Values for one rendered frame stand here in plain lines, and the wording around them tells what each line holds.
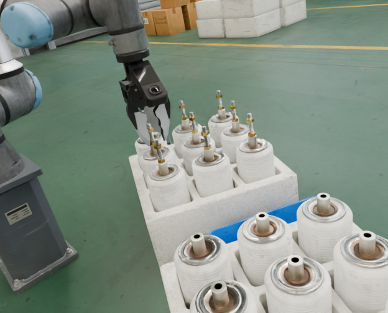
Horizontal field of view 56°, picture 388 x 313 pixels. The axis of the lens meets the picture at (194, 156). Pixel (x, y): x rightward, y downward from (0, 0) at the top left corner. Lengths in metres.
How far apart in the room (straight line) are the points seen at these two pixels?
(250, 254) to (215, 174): 0.29
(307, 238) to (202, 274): 0.21
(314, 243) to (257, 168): 0.30
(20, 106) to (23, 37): 0.37
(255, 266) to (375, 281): 0.19
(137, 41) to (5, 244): 0.62
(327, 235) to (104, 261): 0.65
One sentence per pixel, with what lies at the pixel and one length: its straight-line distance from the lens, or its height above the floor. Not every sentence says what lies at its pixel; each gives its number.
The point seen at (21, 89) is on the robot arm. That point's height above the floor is 0.48.
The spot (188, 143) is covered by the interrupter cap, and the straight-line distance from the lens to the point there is 1.02.
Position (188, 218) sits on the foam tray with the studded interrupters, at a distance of 0.90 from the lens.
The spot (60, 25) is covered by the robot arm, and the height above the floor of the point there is 0.63.
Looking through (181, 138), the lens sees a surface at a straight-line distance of 1.10.
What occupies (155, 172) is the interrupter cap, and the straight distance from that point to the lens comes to 0.91.
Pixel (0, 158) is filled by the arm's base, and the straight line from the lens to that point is 1.02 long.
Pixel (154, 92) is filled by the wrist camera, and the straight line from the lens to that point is 0.74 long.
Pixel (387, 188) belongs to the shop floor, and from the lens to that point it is 1.24.
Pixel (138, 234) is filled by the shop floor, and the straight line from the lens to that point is 1.15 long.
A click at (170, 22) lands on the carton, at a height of 0.15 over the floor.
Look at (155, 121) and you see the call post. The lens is 1.25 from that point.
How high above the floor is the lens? 0.68
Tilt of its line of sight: 27 degrees down
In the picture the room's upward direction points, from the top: 12 degrees counter-clockwise
